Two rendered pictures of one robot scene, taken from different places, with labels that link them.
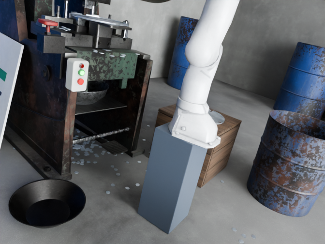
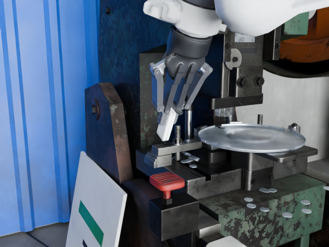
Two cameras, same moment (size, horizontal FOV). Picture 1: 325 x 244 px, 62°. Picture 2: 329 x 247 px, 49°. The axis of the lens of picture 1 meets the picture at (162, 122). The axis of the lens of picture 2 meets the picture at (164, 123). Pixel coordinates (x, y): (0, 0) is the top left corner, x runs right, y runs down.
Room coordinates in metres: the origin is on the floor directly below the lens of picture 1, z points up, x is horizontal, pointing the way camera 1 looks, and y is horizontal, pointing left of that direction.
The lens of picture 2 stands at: (0.46, 0.26, 1.04)
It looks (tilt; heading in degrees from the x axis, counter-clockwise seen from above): 13 degrees down; 23
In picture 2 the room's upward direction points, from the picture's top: straight up
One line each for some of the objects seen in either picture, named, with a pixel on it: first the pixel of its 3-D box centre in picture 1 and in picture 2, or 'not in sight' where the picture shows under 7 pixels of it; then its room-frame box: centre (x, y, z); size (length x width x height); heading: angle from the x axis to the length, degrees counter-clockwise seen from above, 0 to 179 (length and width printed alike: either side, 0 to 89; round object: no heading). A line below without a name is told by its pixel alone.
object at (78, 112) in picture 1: (77, 98); not in sight; (1.53, 0.53, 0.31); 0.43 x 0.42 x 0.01; 143
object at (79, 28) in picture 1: (84, 27); (220, 146); (1.53, 0.53, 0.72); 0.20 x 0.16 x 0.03; 143
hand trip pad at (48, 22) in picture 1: (47, 29); (166, 194); (1.12, 0.54, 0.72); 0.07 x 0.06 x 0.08; 53
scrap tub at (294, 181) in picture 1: (291, 161); not in sight; (1.45, -0.79, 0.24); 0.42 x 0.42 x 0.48
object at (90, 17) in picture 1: (100, 19); (249, 136); (1.45, 0.42, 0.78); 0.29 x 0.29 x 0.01
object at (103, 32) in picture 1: (104, 34); (261, 163); (1.42, 0.38, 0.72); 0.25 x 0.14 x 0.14; 53
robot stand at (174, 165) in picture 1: (172, 175); not in sight; (1.05, -0.10, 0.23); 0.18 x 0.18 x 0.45; 60
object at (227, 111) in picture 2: (88, 4); (224, 109); (1.52, 0.52, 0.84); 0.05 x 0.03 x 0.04; 143
